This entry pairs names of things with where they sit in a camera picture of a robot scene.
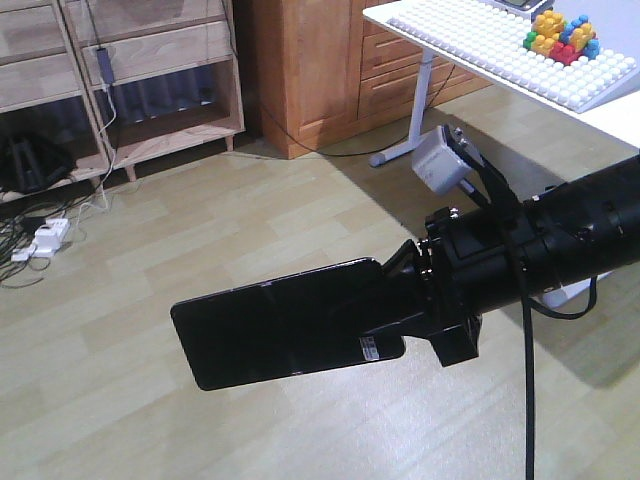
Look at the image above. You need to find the black camera cable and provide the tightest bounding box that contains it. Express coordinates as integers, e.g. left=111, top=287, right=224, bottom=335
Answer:
left=459, top=144, right=599, bottom=480

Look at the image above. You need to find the grey usb adapter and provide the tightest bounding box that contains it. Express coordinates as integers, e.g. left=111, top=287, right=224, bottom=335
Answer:
left=95, top=47, right=115, bottom=86

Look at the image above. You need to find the white studded building baseplate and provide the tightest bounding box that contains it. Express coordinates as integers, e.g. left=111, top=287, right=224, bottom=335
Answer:
left=388, top=1, right=639, bottom=113

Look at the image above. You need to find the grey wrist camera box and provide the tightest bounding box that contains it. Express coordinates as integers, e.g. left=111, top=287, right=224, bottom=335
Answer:
left=411, top=125, right=472, bottom=195

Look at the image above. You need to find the orange wooden cabinet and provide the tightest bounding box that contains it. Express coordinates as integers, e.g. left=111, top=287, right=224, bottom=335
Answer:
left=252, top=0, right=494, bottom=160

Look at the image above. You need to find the light wooden shelf unit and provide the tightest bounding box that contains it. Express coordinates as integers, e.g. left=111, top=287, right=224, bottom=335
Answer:
left=1, top=1, right=245, bottom=202

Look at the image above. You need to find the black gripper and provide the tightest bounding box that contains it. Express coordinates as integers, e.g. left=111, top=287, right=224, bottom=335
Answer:
left=359, top=208, right=519, bottom=366

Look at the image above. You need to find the white power strip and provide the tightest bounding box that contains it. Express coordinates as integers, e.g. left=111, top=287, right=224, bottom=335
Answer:
left=11, top=218, right=70, bottom=262

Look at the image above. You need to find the colourful toy brick stack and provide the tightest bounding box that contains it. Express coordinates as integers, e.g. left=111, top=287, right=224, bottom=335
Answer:
left=522, top=10, right=601, bottom=66

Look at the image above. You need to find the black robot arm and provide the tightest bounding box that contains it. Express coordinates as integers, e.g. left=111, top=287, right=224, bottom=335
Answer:
left=356, top=157, right=639, bottom=366

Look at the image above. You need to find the white desk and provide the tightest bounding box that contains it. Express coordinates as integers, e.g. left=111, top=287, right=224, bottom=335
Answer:
left=362, top=0, right=640, bottom=309

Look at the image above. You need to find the black smartphone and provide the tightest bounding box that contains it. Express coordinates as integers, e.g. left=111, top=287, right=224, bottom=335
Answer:
left=170, top=258, right=405, bottom=391

